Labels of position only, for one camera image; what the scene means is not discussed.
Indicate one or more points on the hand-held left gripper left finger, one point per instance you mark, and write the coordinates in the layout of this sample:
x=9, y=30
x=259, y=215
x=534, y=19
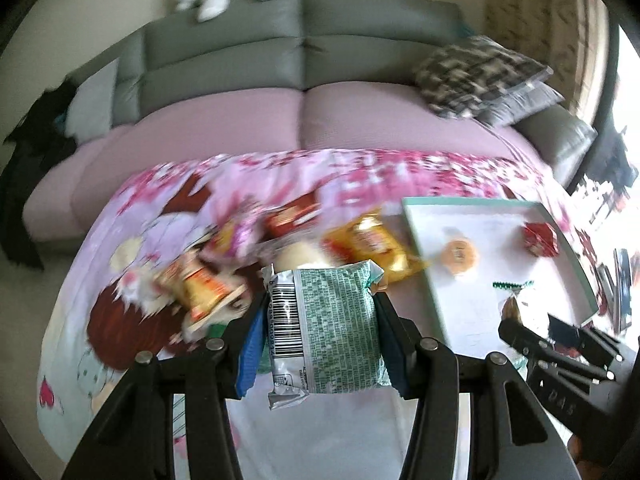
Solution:
x=252, y=355

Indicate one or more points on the black cloth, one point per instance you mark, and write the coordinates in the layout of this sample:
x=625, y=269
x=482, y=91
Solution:
x=35, y=150

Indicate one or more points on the pink printed blanket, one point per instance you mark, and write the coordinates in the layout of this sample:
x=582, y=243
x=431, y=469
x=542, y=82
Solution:
x=350, y=185

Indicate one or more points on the pink sofa cover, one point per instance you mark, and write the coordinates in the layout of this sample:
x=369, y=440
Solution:
x=225, y=125

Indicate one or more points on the yellow and red snack packet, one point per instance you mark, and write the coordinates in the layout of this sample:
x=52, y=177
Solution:
x=200, y=285

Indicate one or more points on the beige patterned curtain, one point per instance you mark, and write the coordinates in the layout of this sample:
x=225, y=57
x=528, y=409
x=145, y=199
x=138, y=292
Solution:
x=545, y=25

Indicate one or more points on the red biscuit packet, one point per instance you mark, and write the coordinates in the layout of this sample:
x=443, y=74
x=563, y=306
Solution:
x=292, y=216

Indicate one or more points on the round orange pastry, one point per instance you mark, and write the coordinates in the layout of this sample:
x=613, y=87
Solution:
x=459, y=256

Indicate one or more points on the pink snack packet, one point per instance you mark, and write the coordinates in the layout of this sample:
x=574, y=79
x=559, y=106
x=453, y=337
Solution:
x=235, y=237

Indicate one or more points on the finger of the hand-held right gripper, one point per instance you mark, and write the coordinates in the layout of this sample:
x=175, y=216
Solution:
x=520, y=337
x=575, y=337

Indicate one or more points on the dark snack with green twist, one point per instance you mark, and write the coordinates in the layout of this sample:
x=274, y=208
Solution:
x=512, y=305

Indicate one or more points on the white bun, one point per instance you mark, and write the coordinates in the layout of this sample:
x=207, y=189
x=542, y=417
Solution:
x=300, y=256

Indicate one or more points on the golden snack packet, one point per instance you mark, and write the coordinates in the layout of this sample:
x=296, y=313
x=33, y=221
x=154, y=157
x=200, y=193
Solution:
x=372, y=247

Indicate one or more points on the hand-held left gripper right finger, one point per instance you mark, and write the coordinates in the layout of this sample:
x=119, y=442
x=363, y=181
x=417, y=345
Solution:
x=395, y=360

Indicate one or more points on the pale green barcode snack packet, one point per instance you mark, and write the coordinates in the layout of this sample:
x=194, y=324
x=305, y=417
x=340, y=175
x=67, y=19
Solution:
x=340, y=325

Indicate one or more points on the small red snack packet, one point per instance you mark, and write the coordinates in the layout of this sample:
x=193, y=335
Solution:
x=540, y=239

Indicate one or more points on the grey sofa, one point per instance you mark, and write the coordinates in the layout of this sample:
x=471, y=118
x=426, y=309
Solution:
x=225, y=60

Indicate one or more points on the white tray with teal rim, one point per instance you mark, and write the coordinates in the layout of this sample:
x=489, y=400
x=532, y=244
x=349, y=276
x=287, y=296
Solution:
x=475, y=305

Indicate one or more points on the black and white patterned pillow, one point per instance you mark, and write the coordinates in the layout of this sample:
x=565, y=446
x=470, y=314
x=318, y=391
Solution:
x=475, y=75

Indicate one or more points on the pale grey pillow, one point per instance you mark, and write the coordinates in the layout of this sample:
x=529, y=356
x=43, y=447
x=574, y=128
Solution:
x=92, y=105

